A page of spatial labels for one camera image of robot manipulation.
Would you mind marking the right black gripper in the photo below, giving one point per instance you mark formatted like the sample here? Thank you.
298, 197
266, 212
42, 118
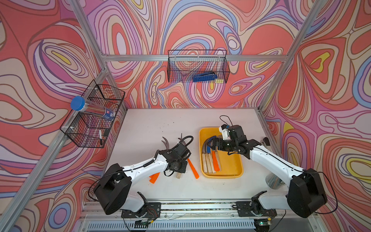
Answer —
220, 140

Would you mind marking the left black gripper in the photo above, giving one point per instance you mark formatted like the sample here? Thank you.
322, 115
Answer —
183, 169

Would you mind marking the blue blade wooden sickle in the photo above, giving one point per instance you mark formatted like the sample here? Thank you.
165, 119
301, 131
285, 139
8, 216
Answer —
209, 156

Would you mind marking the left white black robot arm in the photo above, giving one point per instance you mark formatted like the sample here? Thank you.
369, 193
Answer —
113, 189

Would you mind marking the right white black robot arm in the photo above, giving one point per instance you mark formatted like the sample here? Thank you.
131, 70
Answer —
305, 193

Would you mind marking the yellow plastic tray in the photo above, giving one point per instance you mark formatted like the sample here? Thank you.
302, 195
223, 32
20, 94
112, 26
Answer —
232, 166

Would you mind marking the blue tool in basket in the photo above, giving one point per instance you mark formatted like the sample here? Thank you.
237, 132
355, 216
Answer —
204, 77

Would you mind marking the black marker in basket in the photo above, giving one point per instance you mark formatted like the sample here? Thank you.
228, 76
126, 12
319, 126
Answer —
100, 137

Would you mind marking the clear tube with blue cap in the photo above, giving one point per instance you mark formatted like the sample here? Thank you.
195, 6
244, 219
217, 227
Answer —
86, 106

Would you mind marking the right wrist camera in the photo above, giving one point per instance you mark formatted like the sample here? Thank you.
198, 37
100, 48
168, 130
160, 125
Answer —
224, 130

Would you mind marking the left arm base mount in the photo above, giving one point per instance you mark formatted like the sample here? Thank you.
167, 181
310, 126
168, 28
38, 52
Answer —
137, 206

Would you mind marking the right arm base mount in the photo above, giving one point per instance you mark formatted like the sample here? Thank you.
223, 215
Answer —
253, 208

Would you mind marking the black wire basket back wall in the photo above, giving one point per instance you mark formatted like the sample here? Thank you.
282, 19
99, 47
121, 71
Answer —
183, 64

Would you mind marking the black wire basket wall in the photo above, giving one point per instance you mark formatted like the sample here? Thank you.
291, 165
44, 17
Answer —
83, 129
183, 64

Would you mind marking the black wire basket left wall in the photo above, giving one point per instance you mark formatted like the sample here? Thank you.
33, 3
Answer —
83, 129

